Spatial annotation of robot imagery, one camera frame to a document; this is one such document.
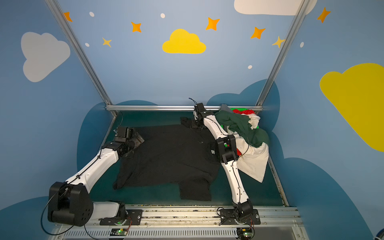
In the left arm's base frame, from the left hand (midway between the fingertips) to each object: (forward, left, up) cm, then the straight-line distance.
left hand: (138, 141), depth 88 cm
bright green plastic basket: (+33, -68, -3) cm, 76 cm away
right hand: (+21, -34, -8) cm, 41 cm away
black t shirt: (-2, -23, -13) cm, 27 cm away
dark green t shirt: (+19, -65, -4) cm, 68 cm away
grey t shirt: (+35, -56, -3) cm, 66 cm away
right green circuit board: (-43, -58, -15) cm, 74 cm away
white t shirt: (-5, -71, -12) cm, 72 cm away
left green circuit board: (-43, +3, -14) cm, 46 cm away
